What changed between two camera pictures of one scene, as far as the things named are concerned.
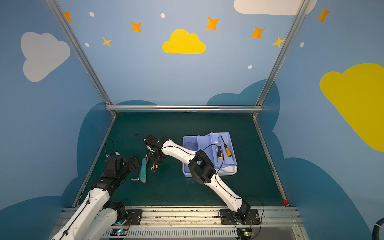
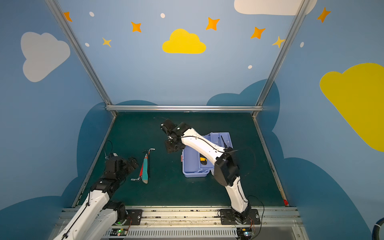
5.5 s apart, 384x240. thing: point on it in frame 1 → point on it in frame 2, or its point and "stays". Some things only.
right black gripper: x=155 y=156 → x=171 y=141
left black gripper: x=132 y=163 stays
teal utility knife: x=143 y=171 stays
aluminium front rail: x=262 y=223 stays
